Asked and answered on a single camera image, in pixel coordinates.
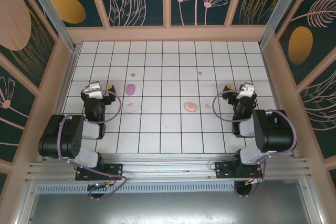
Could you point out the purple earbud charging case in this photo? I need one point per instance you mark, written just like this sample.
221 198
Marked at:
130 89

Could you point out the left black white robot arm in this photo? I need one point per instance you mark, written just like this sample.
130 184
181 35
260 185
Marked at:
63 140

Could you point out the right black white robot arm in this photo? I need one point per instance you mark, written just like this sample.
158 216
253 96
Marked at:
275 134

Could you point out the small circuit board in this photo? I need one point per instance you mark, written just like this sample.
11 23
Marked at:
256 180
98 186

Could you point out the grey metal sheet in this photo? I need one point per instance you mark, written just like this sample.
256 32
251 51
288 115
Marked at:
170 211

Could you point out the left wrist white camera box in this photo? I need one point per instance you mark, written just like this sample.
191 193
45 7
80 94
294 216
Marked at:
94 90

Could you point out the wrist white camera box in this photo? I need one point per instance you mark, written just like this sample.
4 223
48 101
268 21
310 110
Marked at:
94 90
246 90

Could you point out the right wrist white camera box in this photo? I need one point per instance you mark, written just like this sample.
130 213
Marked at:
246 90

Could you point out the aluminium side rail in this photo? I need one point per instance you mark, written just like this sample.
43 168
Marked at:
270 72
68 74

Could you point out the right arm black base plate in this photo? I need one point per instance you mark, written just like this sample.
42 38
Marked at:
223 172

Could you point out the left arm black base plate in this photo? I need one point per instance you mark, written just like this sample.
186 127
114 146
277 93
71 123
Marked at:
115 171

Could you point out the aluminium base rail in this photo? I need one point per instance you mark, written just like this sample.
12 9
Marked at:
170 167

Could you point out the aluminium corner post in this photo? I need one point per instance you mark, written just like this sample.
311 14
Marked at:
281 6
52 14

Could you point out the aluminium frame profile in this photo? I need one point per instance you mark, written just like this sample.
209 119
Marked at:
25 208
311 203

